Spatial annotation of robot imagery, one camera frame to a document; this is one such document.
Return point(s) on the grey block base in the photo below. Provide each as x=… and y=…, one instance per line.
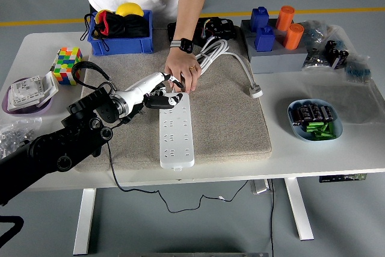
x=276, y=58

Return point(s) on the blue plastic bin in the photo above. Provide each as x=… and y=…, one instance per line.
x=120, y=47

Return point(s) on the clear bag of black capacitors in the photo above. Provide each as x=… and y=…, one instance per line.
x=337, y=53

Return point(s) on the silver metal bracket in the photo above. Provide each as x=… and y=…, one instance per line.
x=260, y=187

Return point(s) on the white wall socket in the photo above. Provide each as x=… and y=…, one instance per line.
x=27, y=93

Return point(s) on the black table control panel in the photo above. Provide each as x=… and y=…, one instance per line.
x=337, y=178

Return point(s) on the yellow ball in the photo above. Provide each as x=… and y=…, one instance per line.
x=129, y=9

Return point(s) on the orange cylinder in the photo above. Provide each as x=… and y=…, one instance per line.
x=284, y=17
x=293, y=36

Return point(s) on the clear bag of teal parts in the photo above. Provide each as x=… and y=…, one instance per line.
x=358, y=70

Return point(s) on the person's left hand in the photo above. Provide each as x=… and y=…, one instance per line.
x=183, y=64

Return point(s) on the black wrist watch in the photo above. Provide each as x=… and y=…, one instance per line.
x=185, y=45

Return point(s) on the white table leg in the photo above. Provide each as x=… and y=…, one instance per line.
x=84, y=221
x=299, y=209

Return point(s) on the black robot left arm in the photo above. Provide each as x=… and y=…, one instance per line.
x=60, y=148

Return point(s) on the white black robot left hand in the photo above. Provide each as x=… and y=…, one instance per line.
x=144, y=87

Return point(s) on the blue bottle-shaped block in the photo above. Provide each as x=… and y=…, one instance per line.
x=258, y=19
x=264, y=40

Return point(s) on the clear empty plastic bag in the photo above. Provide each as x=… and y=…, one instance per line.
x=355, y=103

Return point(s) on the green cylinder parts pile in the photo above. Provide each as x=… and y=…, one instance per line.
x=320, y=132

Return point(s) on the person's left forearm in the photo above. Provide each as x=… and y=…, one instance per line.
x=192, y=4

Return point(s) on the clear bag of silver screws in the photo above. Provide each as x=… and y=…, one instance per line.
x=314, y=60

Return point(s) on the clear bag of metal nuts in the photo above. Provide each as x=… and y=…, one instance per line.
x=15, y=130

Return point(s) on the black capacitor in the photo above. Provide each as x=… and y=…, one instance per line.
x=328, y=114
x=296, y=115
x=319, y=112
x=309, y=112

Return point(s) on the clear bag with blue parts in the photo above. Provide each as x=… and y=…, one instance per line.
x=319, y=32

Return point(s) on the light blue dish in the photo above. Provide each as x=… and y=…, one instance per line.
x=338, y=130

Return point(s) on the black robot torso frame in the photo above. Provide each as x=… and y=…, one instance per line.
x=12, y=227

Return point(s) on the grey-brown fabric mat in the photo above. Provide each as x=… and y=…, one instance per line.
x=225, y=124

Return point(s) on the colourful puzzle cube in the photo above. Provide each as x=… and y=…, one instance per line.
x=66, y=66

